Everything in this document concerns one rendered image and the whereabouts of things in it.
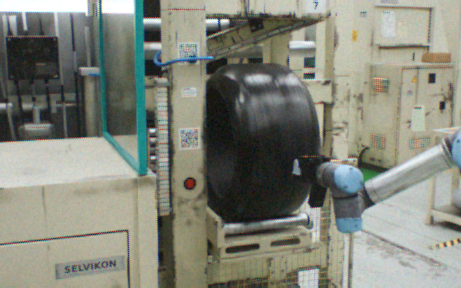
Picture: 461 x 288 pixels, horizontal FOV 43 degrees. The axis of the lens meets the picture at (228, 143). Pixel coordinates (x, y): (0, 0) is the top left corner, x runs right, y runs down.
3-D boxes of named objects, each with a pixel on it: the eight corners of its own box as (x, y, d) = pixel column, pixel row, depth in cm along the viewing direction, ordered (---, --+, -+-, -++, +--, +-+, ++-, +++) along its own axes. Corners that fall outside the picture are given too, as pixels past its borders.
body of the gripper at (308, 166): (317, 154, 190) (336, 156, 178) (318, 180, 190) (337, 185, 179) (295, 155, 187) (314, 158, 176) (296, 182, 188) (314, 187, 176)
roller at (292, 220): (221, 233, 204) (218, 221, 206) (217, 237, 208) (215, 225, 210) (311, 222, 216) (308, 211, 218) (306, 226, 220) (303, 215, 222)
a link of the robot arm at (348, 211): (368, 222, 175) (363, 186, 174) (361, 234, 165) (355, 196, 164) (342, 223, 178) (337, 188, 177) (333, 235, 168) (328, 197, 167)
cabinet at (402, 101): (395, 178, 657) (401, 65, 635) (359, 167, 707) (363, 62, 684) (450, 168, 703) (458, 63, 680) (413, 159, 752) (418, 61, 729)
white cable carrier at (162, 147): (160, 215, 206) (157, 78, 197) (156, 211, 210) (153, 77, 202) (172, 214, 207) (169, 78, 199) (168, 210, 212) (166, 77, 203)
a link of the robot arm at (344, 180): (343, 199, 162) (338, 169, 161) (323, 194, 172) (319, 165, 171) (367, 193, 165) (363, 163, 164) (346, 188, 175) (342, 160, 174)
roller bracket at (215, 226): (217, 249, 202) (217, 221, 200) (185, 216, 238) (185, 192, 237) (226, 248, 203) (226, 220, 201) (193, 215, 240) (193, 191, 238)
